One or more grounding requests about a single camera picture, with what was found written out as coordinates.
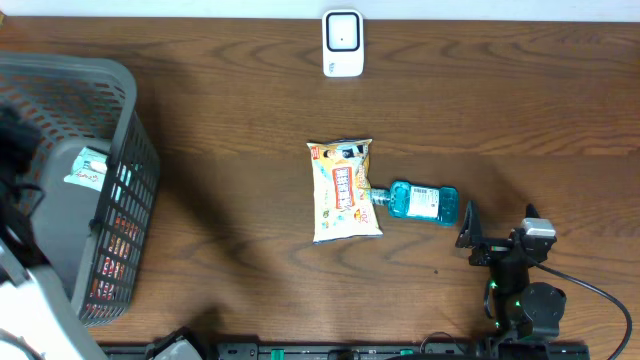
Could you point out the white barcode scanner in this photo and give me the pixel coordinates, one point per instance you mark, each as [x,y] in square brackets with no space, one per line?
[343,43]

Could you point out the mint green tissue pack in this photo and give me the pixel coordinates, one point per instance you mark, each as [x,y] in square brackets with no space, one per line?
[88,169]

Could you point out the gray plastic shopping basket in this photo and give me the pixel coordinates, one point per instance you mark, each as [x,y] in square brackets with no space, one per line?
[76,103]

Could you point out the yellow snack bag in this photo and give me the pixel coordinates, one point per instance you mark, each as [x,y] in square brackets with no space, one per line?
[343,207]

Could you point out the red orange snack packet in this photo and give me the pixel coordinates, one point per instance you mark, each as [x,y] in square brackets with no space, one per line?
[118,259]

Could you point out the teal mouthwash bottle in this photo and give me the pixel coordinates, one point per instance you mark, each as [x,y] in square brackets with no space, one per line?
[405,200]

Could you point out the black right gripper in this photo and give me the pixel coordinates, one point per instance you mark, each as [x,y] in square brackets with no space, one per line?
[470,237]

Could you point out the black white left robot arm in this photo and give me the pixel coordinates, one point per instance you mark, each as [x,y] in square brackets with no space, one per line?
[37,321]

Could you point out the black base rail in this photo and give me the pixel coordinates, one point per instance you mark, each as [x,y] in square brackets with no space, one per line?
[432,350]

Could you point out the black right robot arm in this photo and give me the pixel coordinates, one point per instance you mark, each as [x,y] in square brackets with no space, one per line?
[527,313]

